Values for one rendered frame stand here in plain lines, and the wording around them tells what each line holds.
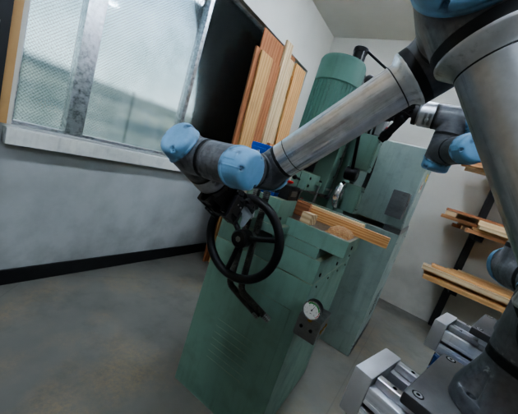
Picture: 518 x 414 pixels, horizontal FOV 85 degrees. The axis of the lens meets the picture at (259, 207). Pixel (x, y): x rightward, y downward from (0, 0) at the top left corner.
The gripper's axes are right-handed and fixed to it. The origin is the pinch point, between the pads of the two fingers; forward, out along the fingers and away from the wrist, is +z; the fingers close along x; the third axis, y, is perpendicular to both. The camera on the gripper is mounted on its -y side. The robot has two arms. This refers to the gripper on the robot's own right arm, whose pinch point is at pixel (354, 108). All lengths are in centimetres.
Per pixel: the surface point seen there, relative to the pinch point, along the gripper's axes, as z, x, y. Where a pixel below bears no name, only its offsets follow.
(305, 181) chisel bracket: 9.5, 15.9, -25.3
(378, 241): -22.6, 19.8, -36.9
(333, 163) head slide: 5.7, -1.3, -25.1
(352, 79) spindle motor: 5.3, -8.2, 6.5
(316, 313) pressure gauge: -15, 53, -44
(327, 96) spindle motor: 11.0, -1.0, 1.9
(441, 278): -67, -104, -179
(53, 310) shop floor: 106, 104, -88
